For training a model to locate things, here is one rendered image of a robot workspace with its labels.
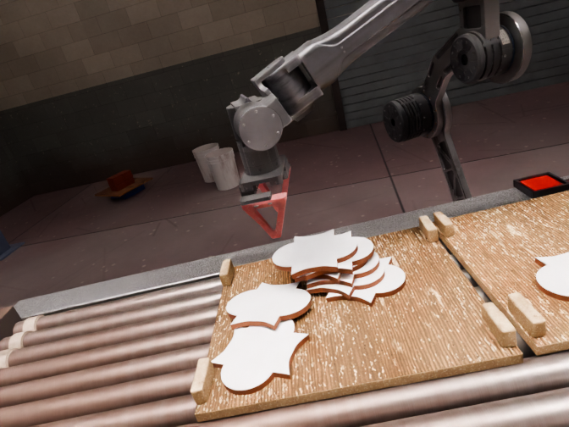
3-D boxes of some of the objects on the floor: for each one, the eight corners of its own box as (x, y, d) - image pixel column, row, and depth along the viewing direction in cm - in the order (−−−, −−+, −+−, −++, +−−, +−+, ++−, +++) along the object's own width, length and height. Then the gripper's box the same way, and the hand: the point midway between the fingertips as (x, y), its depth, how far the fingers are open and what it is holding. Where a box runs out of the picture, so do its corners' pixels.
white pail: (212, 193, 421) (201, 160, 407) (218, 183, 449) (207, 151, 434) (240, 187, 418) (230, 153, 403) (244, 177, 445) (234, 145, 430)
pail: (232, 175, 463) (222, 144, 448) (208, 185, 451) (197, 153, 436) (221, 171, 488) (212, 141, 473) (198, 180, 475) (188, 150, 460)
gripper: (271, 141, 55) (297, 241, 61) (278, 118, 68) (300, 202, 74) (223, 152, 56) (253, 248, 62) (240, 127, 69) (263, 209, 75)
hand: (278, 219), depth 68 cm, fingers open, 9 cm apart
